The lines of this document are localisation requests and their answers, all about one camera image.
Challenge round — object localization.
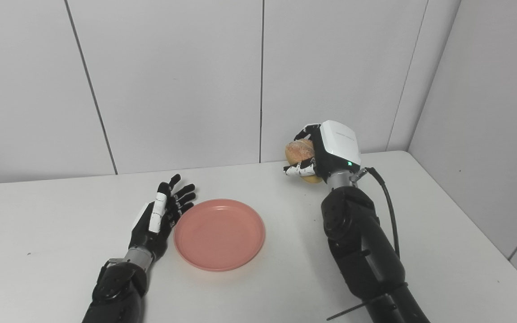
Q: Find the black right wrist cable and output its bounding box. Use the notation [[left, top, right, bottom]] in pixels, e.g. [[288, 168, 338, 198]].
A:
[[353, 167, 401, 260]]

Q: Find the black cable tie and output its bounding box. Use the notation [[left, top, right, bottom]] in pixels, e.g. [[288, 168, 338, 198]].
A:
[[326, 294, 408, 321]]

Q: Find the pink round plate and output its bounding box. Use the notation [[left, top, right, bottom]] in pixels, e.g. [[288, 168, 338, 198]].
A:
[[173, 199, 267, 272]]

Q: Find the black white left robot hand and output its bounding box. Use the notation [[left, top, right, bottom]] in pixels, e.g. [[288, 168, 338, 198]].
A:
[[128, 174, 196, 262]]

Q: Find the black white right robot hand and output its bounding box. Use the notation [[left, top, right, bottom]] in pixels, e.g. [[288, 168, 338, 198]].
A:
[[283, 120, 362, 184]]

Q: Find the golden bread roll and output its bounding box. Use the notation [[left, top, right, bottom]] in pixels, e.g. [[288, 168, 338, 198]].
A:
[[285, 139, 324, 184]]

